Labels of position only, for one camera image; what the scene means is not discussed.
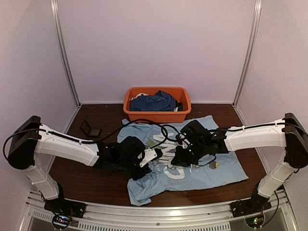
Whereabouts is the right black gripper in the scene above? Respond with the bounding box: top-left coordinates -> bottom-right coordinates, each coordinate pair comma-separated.
172,141 -> 207,167

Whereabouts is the light blue printed t-shirt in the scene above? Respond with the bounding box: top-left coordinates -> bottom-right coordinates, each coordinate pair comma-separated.
117,119 -> 248,206

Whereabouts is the painted round brooch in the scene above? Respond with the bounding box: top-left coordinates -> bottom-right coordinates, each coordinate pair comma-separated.
209,161 -> 218,169

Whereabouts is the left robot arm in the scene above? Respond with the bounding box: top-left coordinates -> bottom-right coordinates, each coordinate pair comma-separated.
4,116 -> 158,214

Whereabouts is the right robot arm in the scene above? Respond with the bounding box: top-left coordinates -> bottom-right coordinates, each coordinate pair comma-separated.
171,113 -> 308,213

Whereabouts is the black open brooch case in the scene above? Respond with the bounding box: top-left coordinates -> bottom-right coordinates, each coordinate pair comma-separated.
79,120 -> 102,138

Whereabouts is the dark blue garment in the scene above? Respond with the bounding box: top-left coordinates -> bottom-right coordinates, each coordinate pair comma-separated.
129,90 -> 177,112

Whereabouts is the orange plastic basin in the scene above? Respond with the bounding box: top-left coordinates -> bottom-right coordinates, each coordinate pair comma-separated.
123,87 -> 192,123

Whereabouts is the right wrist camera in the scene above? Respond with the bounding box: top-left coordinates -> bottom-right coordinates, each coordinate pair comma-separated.
176,133 -> 191,149

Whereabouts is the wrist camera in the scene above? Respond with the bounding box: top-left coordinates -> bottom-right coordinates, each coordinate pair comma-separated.
137,148 -> 163,167
176,133 -> 191,149

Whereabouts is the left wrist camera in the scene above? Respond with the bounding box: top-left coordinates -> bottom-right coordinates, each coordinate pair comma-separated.
137,148 -> 163,167

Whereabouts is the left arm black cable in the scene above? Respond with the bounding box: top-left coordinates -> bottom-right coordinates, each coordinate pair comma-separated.
79,118 -> 159,145

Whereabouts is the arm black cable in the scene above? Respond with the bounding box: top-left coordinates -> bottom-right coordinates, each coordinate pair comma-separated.
160,123 -> 231,145
79,118 -> 159,145

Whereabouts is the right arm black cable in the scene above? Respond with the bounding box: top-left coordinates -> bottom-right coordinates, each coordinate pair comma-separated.
160,123 -> 231,145

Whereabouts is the aluminium front rail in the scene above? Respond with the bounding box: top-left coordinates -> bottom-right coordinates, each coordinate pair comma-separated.
24,190 -> 296,231

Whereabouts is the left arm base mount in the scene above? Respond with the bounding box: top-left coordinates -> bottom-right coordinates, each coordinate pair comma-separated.
44,198 -> 86,218

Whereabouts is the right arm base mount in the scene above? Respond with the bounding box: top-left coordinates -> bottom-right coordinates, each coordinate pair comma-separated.
230,198 -> 272,218

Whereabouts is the right aluminium corner post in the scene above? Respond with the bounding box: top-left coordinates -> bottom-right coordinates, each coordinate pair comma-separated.
232,0 -> 262,107

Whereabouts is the aluminium corner post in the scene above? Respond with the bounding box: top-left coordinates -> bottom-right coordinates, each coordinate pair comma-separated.
50,0 -> 81,108
232,0 -> 262,107

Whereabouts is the left aluminium corner post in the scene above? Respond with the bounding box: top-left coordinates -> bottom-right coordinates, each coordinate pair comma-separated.
50,0 -> 81,108

